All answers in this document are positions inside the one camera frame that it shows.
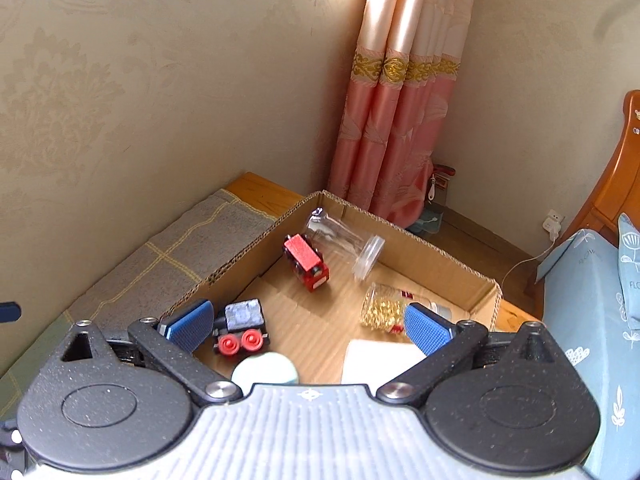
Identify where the pale green bag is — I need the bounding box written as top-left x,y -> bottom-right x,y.
405,204 -> 446,236

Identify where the clear plastic jar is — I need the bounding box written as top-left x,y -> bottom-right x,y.
305,207 -> 386,281

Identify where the grey checked blanket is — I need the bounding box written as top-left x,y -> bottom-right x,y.
0,189 -> 278,421

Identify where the mint green earbud case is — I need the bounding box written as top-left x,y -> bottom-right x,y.
231,351 -> 300,387

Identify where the blue bedsheet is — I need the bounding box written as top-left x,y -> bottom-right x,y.
537,229 -> 640,480

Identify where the blue printed pillow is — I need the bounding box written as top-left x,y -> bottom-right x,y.
617,212 -> 640,331

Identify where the pink curtain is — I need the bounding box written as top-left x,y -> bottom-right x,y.
327,0 -> 481,231

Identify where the black toy train wagon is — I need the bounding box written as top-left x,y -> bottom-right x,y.
211,298 -> 272,358

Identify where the wooden headboard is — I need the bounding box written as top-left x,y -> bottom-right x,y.
560,90 -> 640,248

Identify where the glass bottle of gold beads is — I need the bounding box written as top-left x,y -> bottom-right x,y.
360,282 -> 453,336

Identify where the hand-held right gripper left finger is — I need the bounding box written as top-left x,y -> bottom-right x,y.
59,299 -> 243,406

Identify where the red toy train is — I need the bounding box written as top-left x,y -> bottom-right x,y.
282,232 -> 331,293

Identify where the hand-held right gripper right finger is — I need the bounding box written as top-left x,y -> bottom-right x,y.
375,302 -> 571,406

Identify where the white charger cable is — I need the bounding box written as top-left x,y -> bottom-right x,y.
500,225 -> 563,286

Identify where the cardboard box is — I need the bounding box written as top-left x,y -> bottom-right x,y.
160,190 -> 503,386

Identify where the white translucent plastic box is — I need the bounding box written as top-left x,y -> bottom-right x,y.
341,339 -> 428,386

